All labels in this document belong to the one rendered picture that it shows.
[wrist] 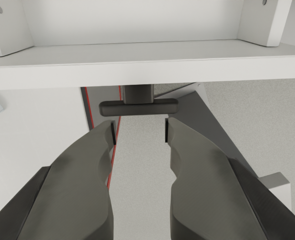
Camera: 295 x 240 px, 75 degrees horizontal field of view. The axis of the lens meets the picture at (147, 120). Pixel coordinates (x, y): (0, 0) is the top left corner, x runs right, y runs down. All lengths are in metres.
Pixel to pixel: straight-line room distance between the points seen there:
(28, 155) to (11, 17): 0.29
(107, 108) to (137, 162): 1.27
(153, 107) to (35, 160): 0.33
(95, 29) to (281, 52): 0.18
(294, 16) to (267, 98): 0.45
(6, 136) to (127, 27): 0.31
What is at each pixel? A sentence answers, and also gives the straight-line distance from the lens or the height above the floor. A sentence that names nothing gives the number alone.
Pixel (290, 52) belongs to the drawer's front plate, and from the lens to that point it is 0.20.
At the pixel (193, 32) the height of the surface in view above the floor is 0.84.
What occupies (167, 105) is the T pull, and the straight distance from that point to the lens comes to 0.18.
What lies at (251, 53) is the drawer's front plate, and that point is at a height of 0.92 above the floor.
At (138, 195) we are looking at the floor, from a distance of 1.69.
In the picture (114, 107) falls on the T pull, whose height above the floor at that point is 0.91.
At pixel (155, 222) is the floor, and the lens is 2.00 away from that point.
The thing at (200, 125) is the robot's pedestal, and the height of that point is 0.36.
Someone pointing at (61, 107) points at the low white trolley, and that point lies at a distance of 0.37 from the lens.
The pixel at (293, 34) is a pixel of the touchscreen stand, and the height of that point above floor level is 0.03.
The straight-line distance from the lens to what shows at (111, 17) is 0.23.
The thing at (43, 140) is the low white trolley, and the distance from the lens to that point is 0.42.
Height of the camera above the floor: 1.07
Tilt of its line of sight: 60 degrees down
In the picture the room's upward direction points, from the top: 175 degrees clockwise
